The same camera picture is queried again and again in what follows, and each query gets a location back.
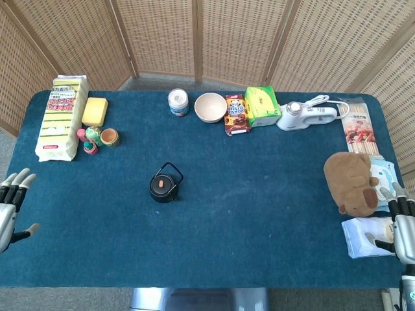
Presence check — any white tissue pack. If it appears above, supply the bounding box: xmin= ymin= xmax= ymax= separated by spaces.
xmin=341 ymin=216 xmax=398 ymax=259

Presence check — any single yellow sponge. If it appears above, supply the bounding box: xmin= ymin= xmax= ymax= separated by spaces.
xmin=81 ymin=97 xmax=109 ymax=127

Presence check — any white handheld steamer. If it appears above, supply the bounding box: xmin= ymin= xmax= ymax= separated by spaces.
xmin=276 ymin=101 xmax=338 ymax=132

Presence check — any light blue wipes pack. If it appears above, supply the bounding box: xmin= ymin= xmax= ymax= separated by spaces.
xmin=368 ymin=157 xmax=398 ymax=213

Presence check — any beige bowl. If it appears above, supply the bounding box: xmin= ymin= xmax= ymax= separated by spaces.
xmin=194 ymin=92 xmax=228 ymax=124

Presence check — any black teapot lid orange knob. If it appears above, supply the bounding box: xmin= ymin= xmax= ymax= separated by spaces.
xmin=152 ymin=175 xmax=174 ymax=196

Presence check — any woven rattan folding screen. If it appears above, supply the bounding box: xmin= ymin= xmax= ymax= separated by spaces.
xmin=0 ymin=0 xmax=415 ymax=176

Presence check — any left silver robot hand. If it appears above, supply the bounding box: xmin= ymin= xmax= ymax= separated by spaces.
xmin=0 ymin=167 xmax=40 ymax=253

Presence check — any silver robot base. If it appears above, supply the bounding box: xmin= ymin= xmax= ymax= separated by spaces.
xmin=129 ymin=287 xmax=270 ymax=311

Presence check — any black teapot with handle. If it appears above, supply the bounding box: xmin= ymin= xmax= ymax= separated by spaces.
xmin=149 ymin=161 xmax=184 ymax=204

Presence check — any blue carpet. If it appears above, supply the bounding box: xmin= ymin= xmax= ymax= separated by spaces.
xmin=0 ymin=89 xmax=406 ymax=289

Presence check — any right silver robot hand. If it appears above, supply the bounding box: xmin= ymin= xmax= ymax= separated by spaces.
xmin=364 ymin=181 xmax=415 ymax=265

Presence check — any brown Hello Panda snack box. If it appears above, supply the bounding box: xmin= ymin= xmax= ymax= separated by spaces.
xmin=224 ymin=93 xmax=252 ymax=137

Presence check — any white steamer power cable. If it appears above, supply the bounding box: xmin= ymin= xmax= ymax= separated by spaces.
xmin=303 ymin=95 xmax=353 ymax=121

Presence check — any white plastic jar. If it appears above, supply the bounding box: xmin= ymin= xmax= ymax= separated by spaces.
xmin=167 ymin=88 xmax=189 ymax=117

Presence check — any green nesting doll half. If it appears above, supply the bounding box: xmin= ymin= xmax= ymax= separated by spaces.
xmin=85 ymin=125 xmax=104 ymax=146

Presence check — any long yellow sponge pack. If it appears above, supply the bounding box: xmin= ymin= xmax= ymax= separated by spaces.
xmin=34 ymin=75 xmax=89 ymax=163

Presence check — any brown plush toy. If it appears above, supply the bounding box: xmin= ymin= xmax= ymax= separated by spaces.
xmin=324 ymin=152 xmax=380 ymax=218

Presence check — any disposable chopsticks pack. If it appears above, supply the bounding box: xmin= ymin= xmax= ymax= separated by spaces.
xmin=336 ymin=98 xmax=379 ymax=155

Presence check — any green tissue pack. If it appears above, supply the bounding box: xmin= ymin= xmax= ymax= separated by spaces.
xmin=244 ymin=85 xmax=282 ymax=128

